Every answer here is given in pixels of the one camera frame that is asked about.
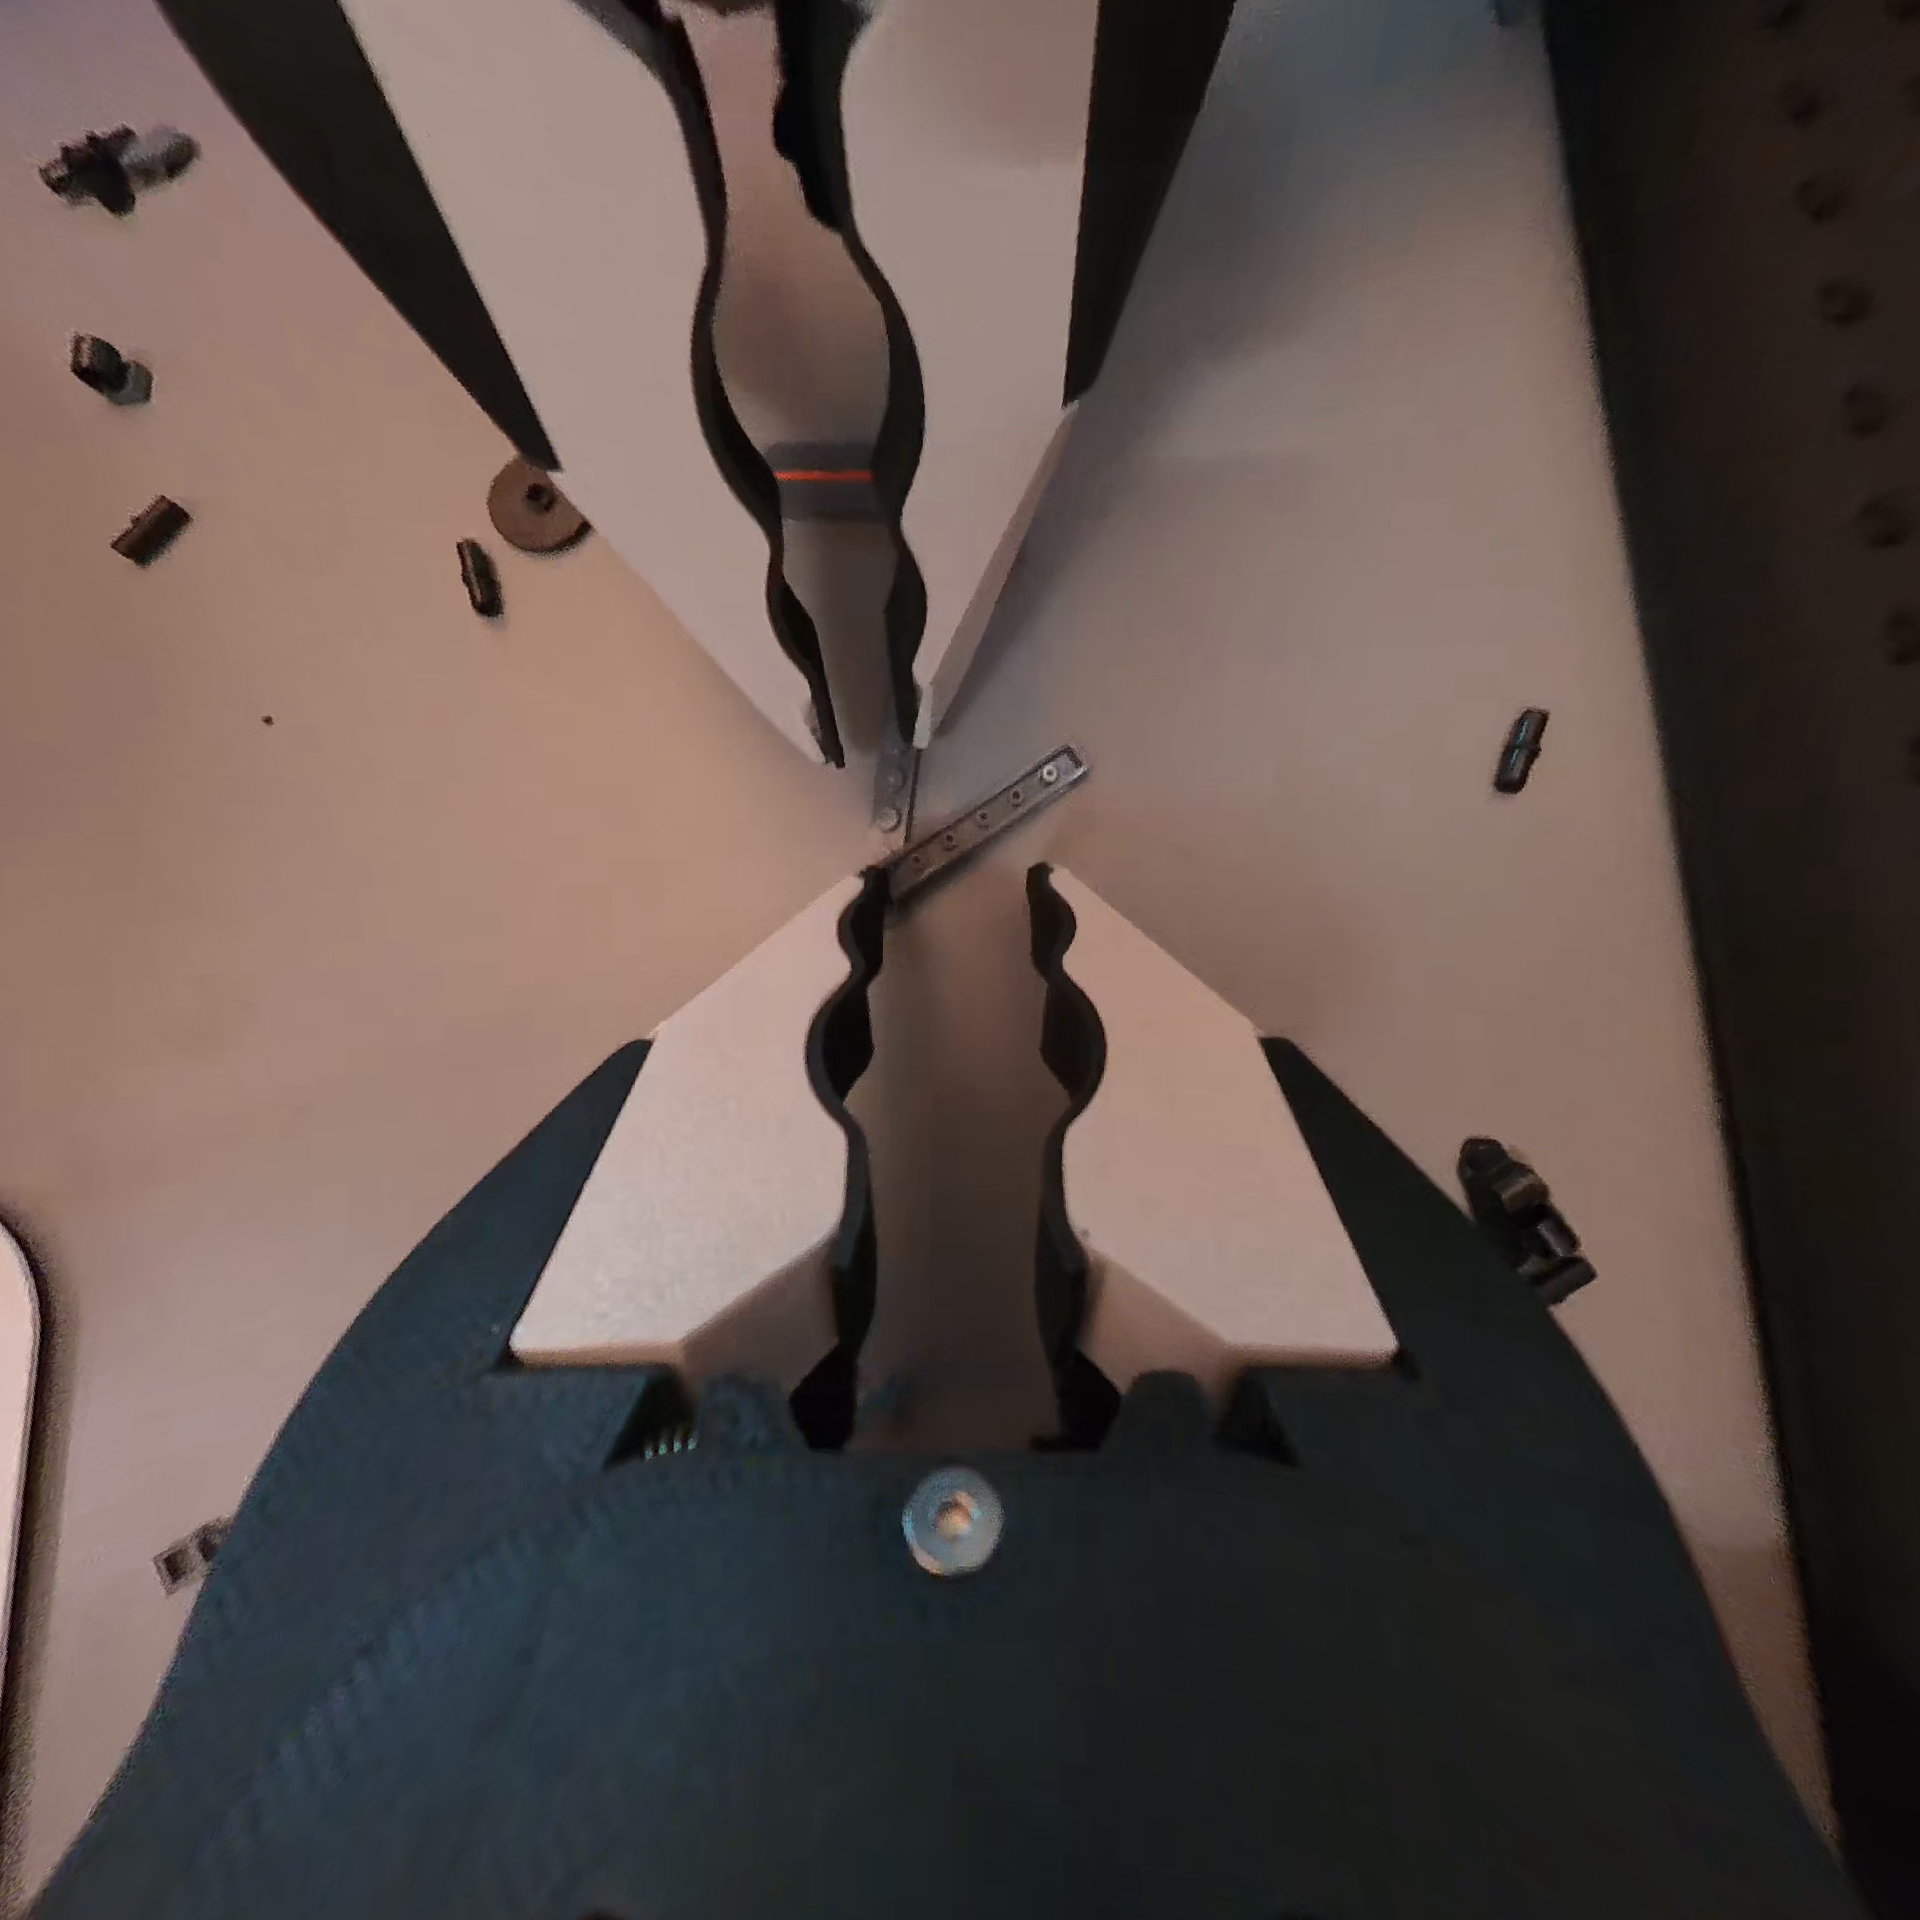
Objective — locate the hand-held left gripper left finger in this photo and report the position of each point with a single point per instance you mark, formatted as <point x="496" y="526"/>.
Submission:
<point x="675" y="1200"/>

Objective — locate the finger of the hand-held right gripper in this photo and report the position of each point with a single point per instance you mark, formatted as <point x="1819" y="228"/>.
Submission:
<point x="991" y="224"/>
<point x="569" y="224"/>

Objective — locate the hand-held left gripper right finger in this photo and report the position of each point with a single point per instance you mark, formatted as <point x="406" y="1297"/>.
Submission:
<point x="1214" y="1200"/>

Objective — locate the long grey studded lego plate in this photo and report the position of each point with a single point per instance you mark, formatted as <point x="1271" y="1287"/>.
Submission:
<point x="991" y="819"/>

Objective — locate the grey lego piece red stripe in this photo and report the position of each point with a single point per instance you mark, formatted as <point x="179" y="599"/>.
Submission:
<point x="894" y="780"/>

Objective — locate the black lego piece grey axle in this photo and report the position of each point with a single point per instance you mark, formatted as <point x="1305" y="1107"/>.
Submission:
<point x="98" y="165"/>

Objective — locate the black round lego dish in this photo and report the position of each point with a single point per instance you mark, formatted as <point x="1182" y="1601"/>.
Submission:
<point x="534" y="517"/>

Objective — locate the black lego ball-joint connector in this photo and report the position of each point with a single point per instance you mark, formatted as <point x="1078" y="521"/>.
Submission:
<point x="1523" y="1214"/>

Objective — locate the black and grey lego piece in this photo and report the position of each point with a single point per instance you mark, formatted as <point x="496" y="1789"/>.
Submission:
<point x="109" y="369"/>

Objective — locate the black lego pin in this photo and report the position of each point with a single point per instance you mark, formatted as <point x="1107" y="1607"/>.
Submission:
<point x="1523" y="751"/>
<point x="481" y="580"/>

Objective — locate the short black lego connector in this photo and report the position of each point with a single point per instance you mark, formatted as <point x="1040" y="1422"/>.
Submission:
<point x="149" y="531"/>

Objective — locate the black dimpled foam mat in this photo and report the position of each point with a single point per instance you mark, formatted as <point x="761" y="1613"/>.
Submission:
<point x="1799" y="901"/>

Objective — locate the white rounded flat object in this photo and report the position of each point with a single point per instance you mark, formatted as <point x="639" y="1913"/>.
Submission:
<point x="15" y="1425"/>

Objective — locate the grey lego bracket piece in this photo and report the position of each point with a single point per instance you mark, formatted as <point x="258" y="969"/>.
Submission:
<point x="184" y="1558"/>

